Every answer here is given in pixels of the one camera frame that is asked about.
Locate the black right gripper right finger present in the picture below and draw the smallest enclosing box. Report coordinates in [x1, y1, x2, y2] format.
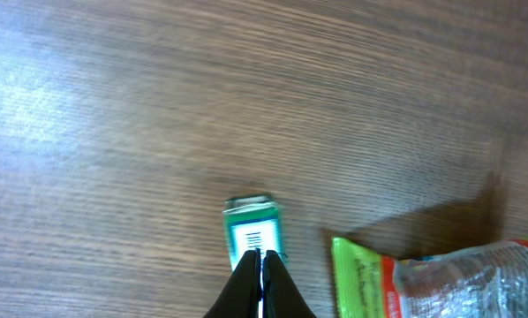
[262, 250, 316, 318]

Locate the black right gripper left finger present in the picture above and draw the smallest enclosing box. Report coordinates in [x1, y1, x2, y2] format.
[204, 248, 261, 318]

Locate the green chewing gum pack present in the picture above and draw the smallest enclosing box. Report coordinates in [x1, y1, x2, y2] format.
[223, 193, 287, 270]

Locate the green snack bag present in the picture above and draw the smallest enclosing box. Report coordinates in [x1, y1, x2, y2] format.
[331, 238, 528, 318]

